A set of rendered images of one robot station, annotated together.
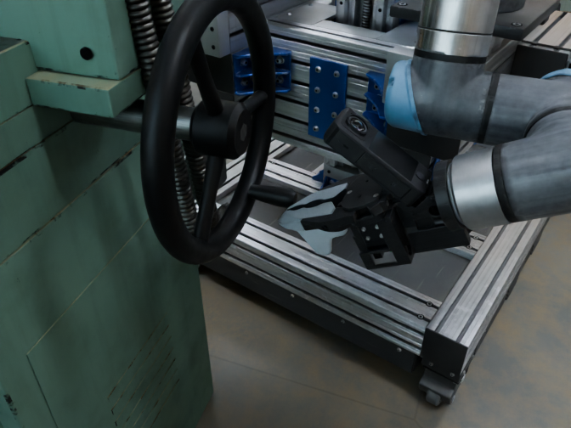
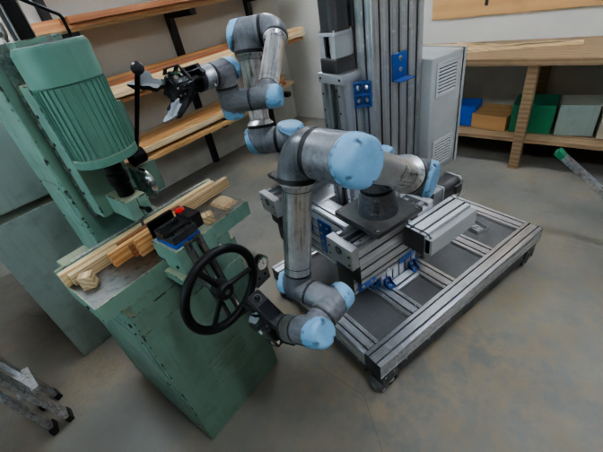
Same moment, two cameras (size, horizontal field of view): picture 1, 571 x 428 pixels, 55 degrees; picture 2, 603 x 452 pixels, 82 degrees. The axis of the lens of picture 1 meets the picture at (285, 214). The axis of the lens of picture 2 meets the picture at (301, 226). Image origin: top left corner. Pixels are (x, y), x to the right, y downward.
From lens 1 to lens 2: 0.68 m
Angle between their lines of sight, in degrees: 20
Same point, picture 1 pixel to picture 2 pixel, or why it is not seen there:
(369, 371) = (351, 365)
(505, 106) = (307, 298)
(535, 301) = (460, 342)
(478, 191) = (283, 333)
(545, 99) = (318, 299)
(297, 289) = not seen: hidden behind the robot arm
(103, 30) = (179, 263)
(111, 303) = not seen: hidden behind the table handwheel
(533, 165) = (293, 329)
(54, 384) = (180, 360)
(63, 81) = (172, 273)
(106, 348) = (205, 347)
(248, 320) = not seen: hidden behind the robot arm
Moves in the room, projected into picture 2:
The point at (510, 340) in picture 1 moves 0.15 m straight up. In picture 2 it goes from (434, 362) to (436, 343)
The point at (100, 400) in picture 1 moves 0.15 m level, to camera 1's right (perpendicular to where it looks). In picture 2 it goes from (204, 365) to (238, 373)
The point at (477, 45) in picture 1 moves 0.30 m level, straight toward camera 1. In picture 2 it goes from (299, 274) to (214, 359)
